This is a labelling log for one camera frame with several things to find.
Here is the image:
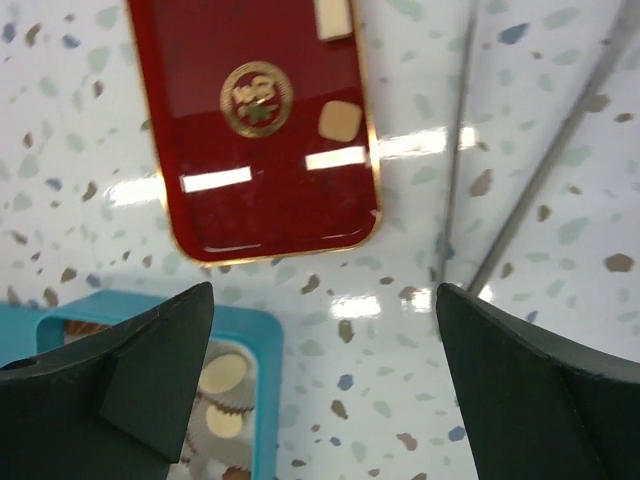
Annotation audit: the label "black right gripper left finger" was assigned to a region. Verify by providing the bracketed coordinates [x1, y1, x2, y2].
[1, 282, 214, 479]

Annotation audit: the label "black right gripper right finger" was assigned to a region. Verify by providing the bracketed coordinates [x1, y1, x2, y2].
[435, 283, 639, 479]

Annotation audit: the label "white oval chocolate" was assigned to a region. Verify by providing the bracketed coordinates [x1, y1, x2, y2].
[205, 404, 244, 439]
[199, 354, 248, 394]

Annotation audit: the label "teal tin box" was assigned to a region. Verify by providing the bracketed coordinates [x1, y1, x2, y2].
[35, 290, 284, 480]

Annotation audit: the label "metal tongs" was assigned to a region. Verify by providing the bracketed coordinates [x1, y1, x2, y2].
[439, 1, 639, 294]

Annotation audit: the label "teal tin lid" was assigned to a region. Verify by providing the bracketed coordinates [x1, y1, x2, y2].
[0, 304, 43, 367]

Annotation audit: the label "tan square chocolate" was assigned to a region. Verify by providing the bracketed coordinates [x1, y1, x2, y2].
[318, 100, 362, 143]

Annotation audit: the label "cream white block chocolate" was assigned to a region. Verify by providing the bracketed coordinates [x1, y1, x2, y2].
[314, 0, 353, 42]

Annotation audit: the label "red lacquer tray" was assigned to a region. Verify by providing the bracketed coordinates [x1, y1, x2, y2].
[128, 1, 382, 264]

